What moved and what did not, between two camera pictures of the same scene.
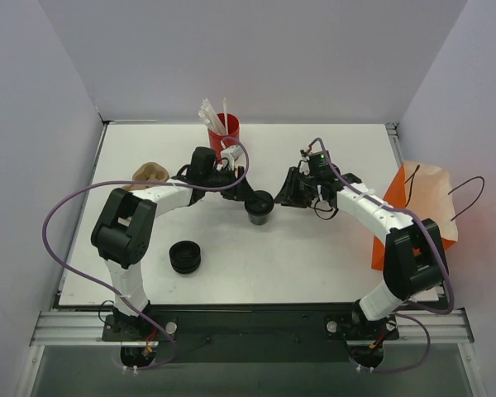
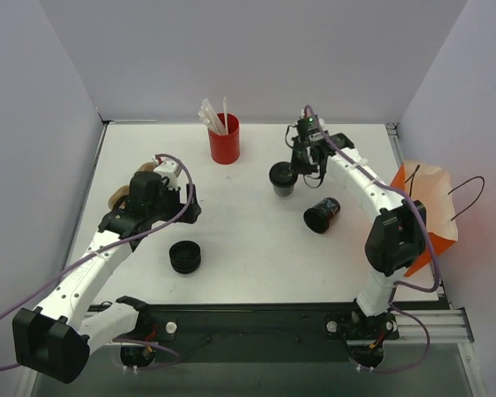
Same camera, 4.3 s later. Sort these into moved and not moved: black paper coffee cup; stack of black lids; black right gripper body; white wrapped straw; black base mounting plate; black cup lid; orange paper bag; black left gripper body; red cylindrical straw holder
Moved: black paper coffee cup; black right gripper body; black cup lid; black left gripper body
Not moved: red cylindrical straw holder; white wrapped straw; stack of black lids; black base mounting plate; orange paper bag
